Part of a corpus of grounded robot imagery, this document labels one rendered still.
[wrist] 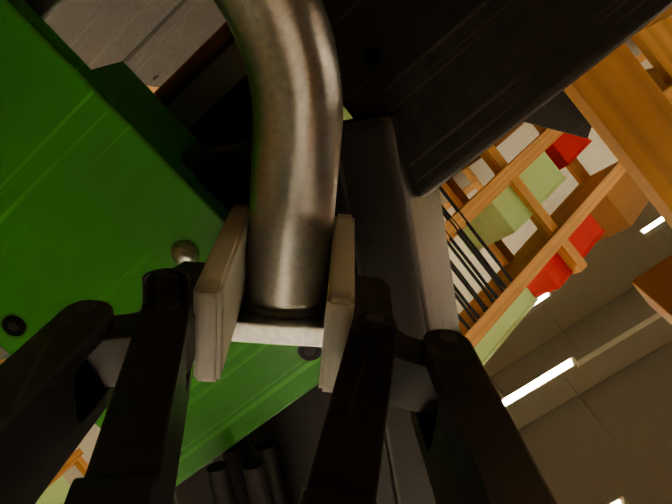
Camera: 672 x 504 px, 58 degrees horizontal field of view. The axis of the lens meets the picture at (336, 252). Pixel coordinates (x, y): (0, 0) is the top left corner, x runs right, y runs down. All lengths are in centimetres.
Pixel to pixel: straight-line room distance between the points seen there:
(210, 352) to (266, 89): 8
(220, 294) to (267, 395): 12
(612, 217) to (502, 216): 97
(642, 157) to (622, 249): 865
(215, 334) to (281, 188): 5
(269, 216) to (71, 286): 10
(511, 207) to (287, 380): 333
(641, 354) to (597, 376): 55
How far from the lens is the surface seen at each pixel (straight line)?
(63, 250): 26
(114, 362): 16
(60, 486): 671
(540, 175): 382
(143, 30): 80
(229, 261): 18
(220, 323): 17
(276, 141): 19
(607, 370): 790
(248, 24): 19
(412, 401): 16
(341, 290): 17
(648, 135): 102
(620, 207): 425
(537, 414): 806
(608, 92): 101
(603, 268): 967
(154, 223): 25
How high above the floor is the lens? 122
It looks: 2 degrees up
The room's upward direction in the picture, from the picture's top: 141 degrees clockwise
